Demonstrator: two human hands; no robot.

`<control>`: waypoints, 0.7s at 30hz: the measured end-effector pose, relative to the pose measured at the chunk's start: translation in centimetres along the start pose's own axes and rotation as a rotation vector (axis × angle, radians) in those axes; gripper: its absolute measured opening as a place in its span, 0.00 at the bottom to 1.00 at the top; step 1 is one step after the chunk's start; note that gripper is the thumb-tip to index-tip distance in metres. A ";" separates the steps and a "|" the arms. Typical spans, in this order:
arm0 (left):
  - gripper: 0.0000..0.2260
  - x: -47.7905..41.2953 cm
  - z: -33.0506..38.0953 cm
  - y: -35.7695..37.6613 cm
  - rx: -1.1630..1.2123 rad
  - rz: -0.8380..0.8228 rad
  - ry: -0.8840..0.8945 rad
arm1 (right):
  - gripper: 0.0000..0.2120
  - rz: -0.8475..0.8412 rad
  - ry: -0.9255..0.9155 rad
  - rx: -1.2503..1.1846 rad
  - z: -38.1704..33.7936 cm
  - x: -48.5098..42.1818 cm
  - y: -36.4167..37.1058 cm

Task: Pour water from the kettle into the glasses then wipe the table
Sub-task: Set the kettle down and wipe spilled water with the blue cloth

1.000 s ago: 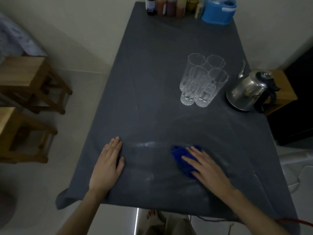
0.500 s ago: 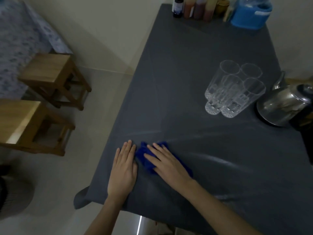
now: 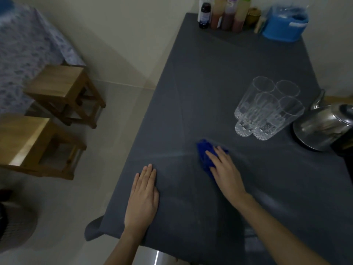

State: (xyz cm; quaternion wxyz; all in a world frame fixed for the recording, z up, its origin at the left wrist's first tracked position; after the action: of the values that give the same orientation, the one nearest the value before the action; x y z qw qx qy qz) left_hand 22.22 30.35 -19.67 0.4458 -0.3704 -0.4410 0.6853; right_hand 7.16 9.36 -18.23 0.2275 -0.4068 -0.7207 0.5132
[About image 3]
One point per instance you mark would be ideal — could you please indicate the person's right hand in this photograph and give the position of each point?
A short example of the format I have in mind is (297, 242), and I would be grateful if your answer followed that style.
(227, 176)

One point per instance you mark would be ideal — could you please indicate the person's left hand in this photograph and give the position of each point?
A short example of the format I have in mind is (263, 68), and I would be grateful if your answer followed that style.
(142, 201)

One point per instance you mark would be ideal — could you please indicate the person's right fingers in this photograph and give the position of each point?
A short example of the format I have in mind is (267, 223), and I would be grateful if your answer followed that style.
(219, 157)

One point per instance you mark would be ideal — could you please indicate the person's left thumb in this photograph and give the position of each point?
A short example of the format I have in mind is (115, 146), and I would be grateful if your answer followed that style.
(157, 200)

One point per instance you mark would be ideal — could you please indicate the person's left middle finger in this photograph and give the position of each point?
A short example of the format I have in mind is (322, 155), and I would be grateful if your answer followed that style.
(148, 176)

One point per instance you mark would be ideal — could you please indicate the person's left little finger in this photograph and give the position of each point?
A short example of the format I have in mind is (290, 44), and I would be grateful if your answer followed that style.
(136, 183)

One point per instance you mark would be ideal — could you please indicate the blue cleaning cloth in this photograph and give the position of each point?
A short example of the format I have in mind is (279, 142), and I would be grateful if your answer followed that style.
(204, 151)

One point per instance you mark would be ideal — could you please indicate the person's right forearm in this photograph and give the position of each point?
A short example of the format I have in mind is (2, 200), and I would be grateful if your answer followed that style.
(278, 231)

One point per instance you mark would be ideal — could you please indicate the person's left forearm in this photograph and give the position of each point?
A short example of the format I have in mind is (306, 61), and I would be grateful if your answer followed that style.
(122, 248)

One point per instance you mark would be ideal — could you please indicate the clear drinking glass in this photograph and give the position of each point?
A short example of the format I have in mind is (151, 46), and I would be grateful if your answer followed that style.
(289, 89)
(248, 102)
(248, 126)
(271, 126)

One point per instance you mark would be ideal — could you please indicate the dark grey tablecloth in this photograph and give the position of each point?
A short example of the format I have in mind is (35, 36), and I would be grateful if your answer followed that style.
(209, 79)

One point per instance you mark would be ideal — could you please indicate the stainless steel kettle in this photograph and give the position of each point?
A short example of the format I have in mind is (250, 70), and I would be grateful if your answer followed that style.
(320, 126)

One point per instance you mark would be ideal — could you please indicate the wooden stool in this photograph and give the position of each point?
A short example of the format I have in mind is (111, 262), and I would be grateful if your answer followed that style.
(60, 85)
(24, 137)

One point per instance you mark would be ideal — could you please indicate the grey woven floor mat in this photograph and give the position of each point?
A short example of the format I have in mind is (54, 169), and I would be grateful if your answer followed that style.
(19, 229)

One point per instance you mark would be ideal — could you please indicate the green-capped spice bottle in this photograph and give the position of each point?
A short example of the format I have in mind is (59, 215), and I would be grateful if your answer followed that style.
(240, 19)

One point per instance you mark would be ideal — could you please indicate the purple-capped spice bottle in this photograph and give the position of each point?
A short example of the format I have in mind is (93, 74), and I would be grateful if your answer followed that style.
(217, 16)
(229, 17)

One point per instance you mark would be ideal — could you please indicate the dark bottle with white label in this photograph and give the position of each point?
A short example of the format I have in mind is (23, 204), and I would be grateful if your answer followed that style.
(205, 16)

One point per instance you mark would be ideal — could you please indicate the small brown jar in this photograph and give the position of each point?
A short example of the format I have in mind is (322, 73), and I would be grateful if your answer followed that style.
(252, 17)

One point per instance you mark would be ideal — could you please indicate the blue plastic container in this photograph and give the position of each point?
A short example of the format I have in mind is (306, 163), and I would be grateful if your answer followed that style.
(281, 27)

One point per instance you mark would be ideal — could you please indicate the blue floral tablecloth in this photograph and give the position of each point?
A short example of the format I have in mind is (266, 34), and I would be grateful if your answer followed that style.
(24, 52)

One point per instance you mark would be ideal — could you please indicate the metal table frame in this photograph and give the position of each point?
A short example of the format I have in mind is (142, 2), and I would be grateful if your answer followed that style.
(157, 258)

